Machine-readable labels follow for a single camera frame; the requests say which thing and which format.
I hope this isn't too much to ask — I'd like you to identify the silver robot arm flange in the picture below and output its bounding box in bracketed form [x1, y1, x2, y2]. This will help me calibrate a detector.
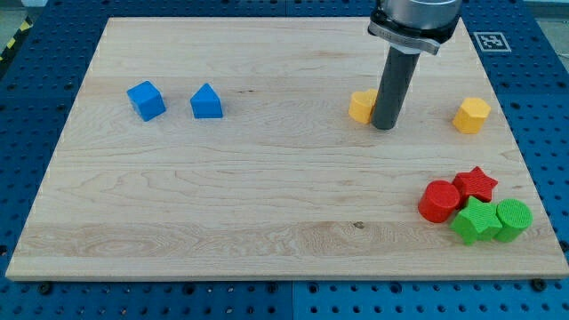
[367, 0, 462, 55]

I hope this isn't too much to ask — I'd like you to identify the yellow hexagon block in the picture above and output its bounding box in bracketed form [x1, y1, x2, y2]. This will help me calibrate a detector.
[452, 97, 492, 134]

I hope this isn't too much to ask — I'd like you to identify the wooden board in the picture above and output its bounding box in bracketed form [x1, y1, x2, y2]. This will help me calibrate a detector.
[6, 17, 568, 282]

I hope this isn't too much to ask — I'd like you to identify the yellow heart block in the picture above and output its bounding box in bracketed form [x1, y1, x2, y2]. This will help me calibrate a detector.
[348, 89, 378, 124]

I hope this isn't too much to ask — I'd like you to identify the blue triangle block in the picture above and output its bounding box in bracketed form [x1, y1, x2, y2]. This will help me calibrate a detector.
[189, 84, 223, 118]

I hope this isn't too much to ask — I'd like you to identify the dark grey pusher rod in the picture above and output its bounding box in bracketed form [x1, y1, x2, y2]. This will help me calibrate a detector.
[371, 46, 420, 130]

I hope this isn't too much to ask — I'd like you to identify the blue cube block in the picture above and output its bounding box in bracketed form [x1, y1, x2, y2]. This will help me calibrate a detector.
[126, 81, 166, 122]

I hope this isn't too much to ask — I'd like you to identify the red cylinder block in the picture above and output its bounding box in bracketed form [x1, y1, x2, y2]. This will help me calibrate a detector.
[418, 180, 461, 223]

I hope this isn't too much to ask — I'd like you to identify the red star block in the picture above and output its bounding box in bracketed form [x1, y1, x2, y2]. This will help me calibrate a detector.
[452, 166, 498, 207]

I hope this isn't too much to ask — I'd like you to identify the green star block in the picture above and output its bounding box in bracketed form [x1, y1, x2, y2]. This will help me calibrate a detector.
[450, 196, 503, 245]

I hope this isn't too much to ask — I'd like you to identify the green cylinder block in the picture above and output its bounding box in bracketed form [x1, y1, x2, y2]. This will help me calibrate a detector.
[493, 198, 533, 243]

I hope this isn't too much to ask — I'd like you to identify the white fiducial marker tag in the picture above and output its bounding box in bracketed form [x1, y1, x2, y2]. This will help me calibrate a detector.
[474, 31, 511, 52]

